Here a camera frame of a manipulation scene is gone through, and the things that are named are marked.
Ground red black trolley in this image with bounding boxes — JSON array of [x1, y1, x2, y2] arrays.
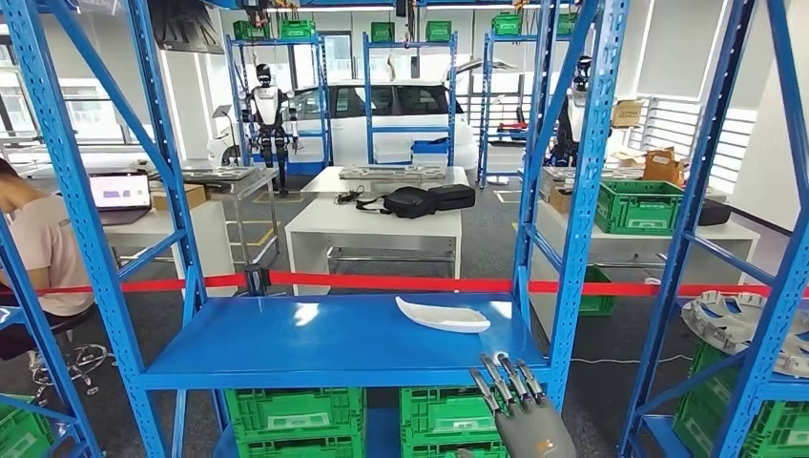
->
[[499, 107, 532, 143]]

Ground black barrier belt post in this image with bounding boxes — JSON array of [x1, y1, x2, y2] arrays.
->
[[244, 265, 272, 297]]

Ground printed cardboard box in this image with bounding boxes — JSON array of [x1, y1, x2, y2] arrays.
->
[[611, 99, 645, 130]]

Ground person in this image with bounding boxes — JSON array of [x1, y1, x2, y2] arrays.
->
[[0, 157, 96, 362]]

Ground round grey metal part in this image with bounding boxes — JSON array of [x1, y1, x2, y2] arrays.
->
[[681, 290, 809, 379]]

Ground white car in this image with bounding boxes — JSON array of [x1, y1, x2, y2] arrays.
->
[[207, 78, 480, 172]]

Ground open brown cardboard box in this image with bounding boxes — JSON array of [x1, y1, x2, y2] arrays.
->
[[642, 148, 686, 188]]

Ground black soft case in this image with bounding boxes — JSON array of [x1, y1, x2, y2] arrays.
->
[[696, 198, 733, 227]]

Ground white desk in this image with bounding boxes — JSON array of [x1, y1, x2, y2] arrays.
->
[[100, 201, 239, 299], [284, 198, 464, 297], [529, 200, 761, 336]]

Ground black white humanoid robot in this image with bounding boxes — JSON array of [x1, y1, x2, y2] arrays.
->
[[546, 55, 614, 169], [239, 63, 301, 198]]

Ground steel table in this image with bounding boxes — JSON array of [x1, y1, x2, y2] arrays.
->
[[183, 165, 281, 254], [301, 165, 472, 198]]

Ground white floor cable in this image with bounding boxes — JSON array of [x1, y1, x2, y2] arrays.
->
[[569, 355, 694, 366]]

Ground blue white stacked bins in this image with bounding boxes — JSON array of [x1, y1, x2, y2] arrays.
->
[[410, 138, 450, 167]]

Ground red barrier belt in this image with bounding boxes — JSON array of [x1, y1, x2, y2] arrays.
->
[[0, 271, 809, 300]]

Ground chrome base stool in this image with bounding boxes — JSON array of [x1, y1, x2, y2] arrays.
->
[[28, 306, 112, 406]]

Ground black hanging screen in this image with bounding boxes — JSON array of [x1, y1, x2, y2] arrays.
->
[[146, 0, 225, 55]]

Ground grey metal tray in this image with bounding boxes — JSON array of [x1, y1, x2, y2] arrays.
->
[[181, 165, 259, 184], [338, 164, 448, 181]]

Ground black hard case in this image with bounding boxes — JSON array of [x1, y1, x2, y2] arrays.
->
[[428, 183, 477, 213]]

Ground blue steel shelf rack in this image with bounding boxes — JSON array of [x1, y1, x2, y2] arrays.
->
[[225, 34, 334, 175], [0, 215, 102, 458], [0, 0, 632, 458], [477, 30, 551, 188], [362, 31, 460, 167], [615, 0, 809, 458]]

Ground open laptop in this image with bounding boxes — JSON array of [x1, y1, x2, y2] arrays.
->
[[88, 170, 155, 227]]

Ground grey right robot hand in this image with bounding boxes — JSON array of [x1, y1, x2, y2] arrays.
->
[[456, 352, 579, 458]]

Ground white plastic shell part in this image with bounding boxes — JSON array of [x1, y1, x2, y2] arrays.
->
[[394, 295, 492, 335]]

